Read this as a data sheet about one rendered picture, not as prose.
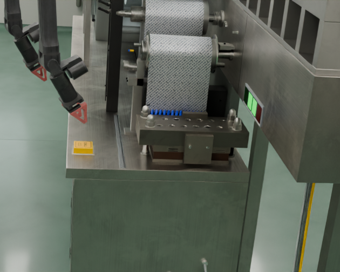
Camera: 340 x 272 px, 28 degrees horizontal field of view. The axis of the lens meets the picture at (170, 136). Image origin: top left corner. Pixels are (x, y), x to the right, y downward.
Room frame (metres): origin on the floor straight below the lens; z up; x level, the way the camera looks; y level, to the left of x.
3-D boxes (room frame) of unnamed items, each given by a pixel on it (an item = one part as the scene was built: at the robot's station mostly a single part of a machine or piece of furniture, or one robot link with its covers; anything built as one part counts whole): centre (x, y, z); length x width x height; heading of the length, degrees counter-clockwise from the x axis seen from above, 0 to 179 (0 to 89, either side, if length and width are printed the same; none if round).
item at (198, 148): (2.26, -0.11, 0.96); 0.10 x 0.03 x 0.11; 99
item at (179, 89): (2.46, -0.01, 1.11); 0.23 x 0.01 x 0.18; 99
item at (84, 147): (2.31, 0.32, 0.91); 0.07 x 0.07 x 0.02; 9
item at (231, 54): (2.55, -0.18, 1.25); 0.07 x 0.04 x 0.04; 99
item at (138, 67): (2.53, 0.16, 1.05); 0.06 x 0.05 x 0.31; 99
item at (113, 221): (3.44, 0.21, 0.43); 2.52 x 0.64 x 0.86; 9
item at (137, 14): (2.74, 0.17, 1.33); 0.06 x 0.06 x 0.06; 9
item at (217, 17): (2.79, -0.14, 1.33); 0.07 x 0.07 x 0.07; 9
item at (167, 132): (2.35, -0.08, 1.00); 0.40 x 0.16 x 0.06; 99
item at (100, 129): (3.43, 0.22, 0.88); 2.52 x 0.66 x 0.04; 9
